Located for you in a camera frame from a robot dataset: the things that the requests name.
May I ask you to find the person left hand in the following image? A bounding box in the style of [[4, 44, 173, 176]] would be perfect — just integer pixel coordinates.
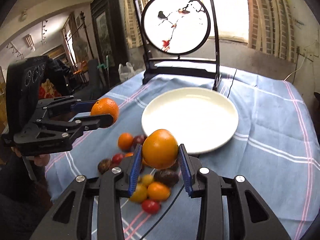
[[11, 147, 50, 167]]

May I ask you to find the checkered curtain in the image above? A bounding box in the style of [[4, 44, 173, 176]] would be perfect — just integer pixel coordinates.
[[247, 0, 296, 63], [124, 0, 143, 49]]

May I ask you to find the red cherry tomato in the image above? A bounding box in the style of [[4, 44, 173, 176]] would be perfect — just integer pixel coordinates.
[[141, 199, 161, 215], [112, 153, 125, 165]]

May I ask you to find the big orange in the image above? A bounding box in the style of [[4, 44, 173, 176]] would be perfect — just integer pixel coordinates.
[[142, 129, 178, 170]]

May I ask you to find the brown water chestnut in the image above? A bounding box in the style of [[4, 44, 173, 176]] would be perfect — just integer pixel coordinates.
[[97, 158, 112, 174]]

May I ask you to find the left checkered curtain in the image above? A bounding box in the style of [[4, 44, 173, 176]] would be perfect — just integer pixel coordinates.
[[124, 0, 143, 49]]

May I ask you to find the right checkered curtain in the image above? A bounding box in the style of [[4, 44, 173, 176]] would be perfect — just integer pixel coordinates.
[[247, 0, 296, 63]]

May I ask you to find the orange cherry tomato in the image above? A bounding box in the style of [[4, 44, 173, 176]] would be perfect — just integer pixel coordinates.
[[147, 181, 171, 202]]

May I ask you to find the dark purple plum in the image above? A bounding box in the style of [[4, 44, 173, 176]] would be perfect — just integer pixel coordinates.
[[132, 134, 147, 148]]

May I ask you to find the dark framed painting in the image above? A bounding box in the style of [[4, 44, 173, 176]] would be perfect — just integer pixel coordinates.
[[90, 0, 128, 89]]

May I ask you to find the large orange mandarin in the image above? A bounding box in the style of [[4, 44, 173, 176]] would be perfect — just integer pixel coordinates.
[[91, 98, 119, 123]]

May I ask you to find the yellow green small fruit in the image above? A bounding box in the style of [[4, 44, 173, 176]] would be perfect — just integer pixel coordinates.
[[129, 183, 148, 203]]

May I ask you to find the white ceramic plate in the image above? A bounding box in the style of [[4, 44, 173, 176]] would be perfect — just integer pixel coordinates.
[[141, 87, 239, 154]]

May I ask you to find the small orange kumquat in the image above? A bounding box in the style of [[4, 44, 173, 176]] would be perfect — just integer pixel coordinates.
[[118, 133, 134, 152]]

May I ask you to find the white plastic bag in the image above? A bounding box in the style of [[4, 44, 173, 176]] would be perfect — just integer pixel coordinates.
[[118, 62, 135, 83]]

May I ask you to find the bird painting screen stand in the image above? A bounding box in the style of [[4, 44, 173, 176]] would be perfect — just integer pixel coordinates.
[[133, 0, 221, 90]]

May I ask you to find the brown wrinkled date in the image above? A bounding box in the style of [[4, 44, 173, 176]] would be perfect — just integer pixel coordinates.
[[153, 170, 179, 187]]

